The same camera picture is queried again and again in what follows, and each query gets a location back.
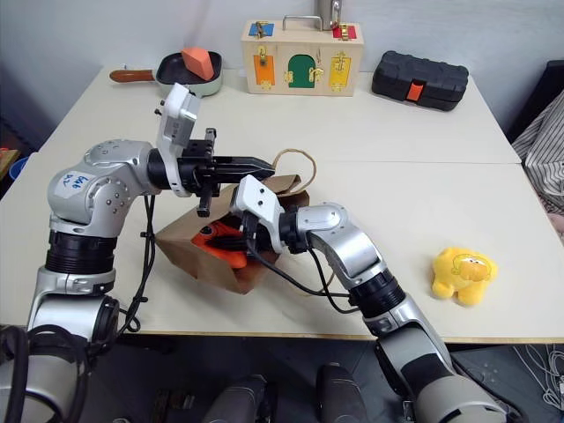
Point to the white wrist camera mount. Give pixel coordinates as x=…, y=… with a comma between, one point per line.
x=257, y=196
x=176, y=114

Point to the striped grey cloth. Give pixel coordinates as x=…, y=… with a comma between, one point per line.
x=542, y=145

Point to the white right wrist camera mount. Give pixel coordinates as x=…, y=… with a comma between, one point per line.
x=257, y=196

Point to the black plastic tool case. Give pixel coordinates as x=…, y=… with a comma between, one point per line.
x=418, y=79

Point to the orange plush toy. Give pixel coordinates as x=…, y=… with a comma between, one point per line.
x=207, y=233

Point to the dark rounded grey shape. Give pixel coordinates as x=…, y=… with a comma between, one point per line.
x=238, y=401
x=341, y=396

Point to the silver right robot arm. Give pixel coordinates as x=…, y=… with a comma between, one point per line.
x=352, y=255

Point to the blue round container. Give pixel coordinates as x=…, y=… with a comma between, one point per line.
x=18, y=169

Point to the brown paper bag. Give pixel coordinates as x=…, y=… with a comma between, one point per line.
x=194, y=247

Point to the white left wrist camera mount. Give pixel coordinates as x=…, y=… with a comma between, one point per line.
x=176, y=114

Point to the yellow plush toy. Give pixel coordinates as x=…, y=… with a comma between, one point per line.
x=462, y=275

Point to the black chair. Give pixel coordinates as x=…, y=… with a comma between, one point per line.
x=548, y=88

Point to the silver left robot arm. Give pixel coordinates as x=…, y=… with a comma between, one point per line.
x=83, y=207

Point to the silver metal cup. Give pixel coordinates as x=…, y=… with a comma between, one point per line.
x=326, y=13

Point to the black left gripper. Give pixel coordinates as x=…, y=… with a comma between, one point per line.
x=198, y=169

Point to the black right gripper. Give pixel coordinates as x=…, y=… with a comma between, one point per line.
x=267, y=240

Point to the wooden lock box toy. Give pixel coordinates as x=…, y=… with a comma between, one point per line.
x=304, y=61

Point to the orange wedge block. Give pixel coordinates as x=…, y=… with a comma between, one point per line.
x=198, y=64

